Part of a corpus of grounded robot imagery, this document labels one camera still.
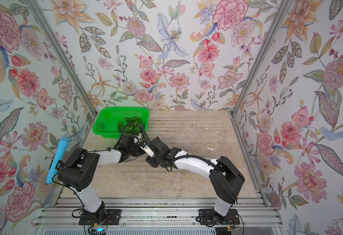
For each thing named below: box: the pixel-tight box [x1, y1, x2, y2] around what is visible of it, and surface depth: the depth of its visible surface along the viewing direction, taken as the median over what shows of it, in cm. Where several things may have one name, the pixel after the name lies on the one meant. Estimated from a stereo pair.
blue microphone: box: [45, 137, 71, 185], surface depth 72 cm
